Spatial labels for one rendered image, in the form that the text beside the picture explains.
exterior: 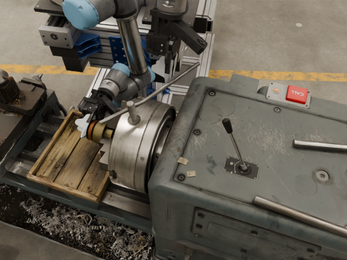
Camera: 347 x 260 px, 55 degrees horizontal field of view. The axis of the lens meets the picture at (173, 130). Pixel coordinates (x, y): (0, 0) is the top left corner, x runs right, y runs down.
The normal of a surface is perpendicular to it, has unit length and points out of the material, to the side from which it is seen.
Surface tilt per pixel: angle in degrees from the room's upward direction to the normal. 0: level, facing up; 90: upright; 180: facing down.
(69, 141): 0
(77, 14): 89
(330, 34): 0
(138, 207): 0
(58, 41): 90
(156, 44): 71
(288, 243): 90
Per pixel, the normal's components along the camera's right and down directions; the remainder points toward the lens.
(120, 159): -0.26, 0.28
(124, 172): -0.30, 0.52
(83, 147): 0.00, -0.58
